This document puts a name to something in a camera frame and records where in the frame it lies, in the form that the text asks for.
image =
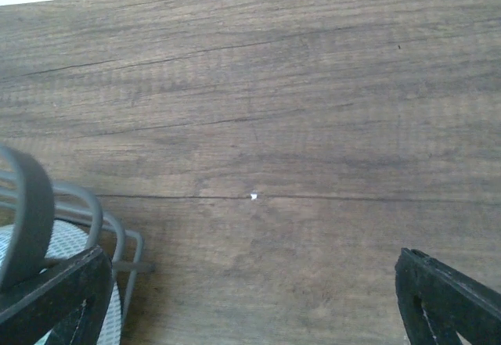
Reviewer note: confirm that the black wire dish rack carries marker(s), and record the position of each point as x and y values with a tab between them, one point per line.
37	202

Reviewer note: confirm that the pale celadon ceramic bowl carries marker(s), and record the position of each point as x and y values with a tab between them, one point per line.
66	241

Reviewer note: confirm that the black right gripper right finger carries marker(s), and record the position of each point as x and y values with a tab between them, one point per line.
440	305

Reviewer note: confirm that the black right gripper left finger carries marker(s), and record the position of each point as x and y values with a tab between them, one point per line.
67	302

